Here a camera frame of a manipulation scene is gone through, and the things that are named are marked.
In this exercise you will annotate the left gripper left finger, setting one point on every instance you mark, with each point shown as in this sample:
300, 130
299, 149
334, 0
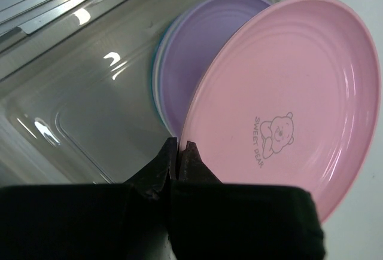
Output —
91, 221

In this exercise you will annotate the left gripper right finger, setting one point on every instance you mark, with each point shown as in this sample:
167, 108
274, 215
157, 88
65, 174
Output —
213, 220

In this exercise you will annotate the cream plastic plate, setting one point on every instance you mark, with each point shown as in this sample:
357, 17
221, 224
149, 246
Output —
174, 24

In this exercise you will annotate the pink plastic plate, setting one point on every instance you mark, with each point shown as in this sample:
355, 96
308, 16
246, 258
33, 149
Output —
292, 99

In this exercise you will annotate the purple plate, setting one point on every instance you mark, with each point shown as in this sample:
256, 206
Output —
203, 31

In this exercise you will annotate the blue plastic plate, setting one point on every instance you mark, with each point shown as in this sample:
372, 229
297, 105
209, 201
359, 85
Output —
155, 65

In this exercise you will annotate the clear plastic bin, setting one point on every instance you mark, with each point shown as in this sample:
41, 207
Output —
76, 103

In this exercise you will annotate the aluminium front rail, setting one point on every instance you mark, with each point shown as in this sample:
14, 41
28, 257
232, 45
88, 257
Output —
45, 0

